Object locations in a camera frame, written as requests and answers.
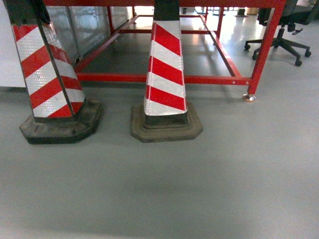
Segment red metal frame table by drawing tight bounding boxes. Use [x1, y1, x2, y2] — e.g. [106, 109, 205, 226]
[42, 0, 287, 103]

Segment red white traffic cone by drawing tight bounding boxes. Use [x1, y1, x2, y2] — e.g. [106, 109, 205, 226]
[130, 0, 203, 143]

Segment red white cone left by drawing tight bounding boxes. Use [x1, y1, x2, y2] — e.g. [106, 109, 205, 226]
[4, 0, 103, 144]

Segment black office chair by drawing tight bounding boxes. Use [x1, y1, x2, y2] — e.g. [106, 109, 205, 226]
[244, 0, 319, 67]

